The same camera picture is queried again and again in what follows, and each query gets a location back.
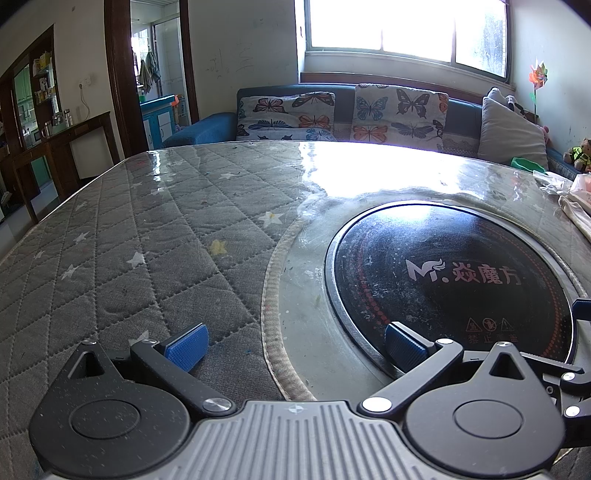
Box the black round induction cooktop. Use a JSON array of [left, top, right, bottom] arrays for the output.
[[325, 201, 578, 375]]

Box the grey quilted star table cover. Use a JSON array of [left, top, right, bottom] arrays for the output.
[[0, 140, 591, 480]]

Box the yellow folded garment in bag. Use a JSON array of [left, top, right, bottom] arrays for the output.
[[558, 174, 591, 242]]

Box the green bowl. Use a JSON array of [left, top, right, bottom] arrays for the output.
[[511, 157, 546, 174]]

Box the dark wooden console table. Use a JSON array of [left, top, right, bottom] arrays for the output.
[[6, 111, 120, 225]]

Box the teddy bear toy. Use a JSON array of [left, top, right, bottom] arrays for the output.
[[563, 138, 591, 173]]

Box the blue sofa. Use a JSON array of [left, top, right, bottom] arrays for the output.
[[163, 84, 590, 179]]

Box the grey pillow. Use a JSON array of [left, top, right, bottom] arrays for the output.
[[478, 87, 548, 169]]

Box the blue white small cabinet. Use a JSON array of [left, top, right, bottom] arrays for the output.
[[139, 95, 177, 150]]

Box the right butterfly cushion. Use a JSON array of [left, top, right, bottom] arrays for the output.
[[351, 84, 449, 151]]

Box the butterfly cushion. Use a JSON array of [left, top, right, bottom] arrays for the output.
[[236, 91, 335, 141], [351, 84, 449, 151]]

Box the left butterfly cushion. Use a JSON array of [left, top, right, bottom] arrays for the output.
[[236, 91, 335, 141]]

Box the dark wooden display cabinet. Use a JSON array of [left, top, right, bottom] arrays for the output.
[[1, 27, 61, 222]]

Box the colourful pinwheel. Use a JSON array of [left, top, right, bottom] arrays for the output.
[[528, 62, 548, 115]]

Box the window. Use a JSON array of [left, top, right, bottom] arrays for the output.
[[304, 1, 510, 80]]

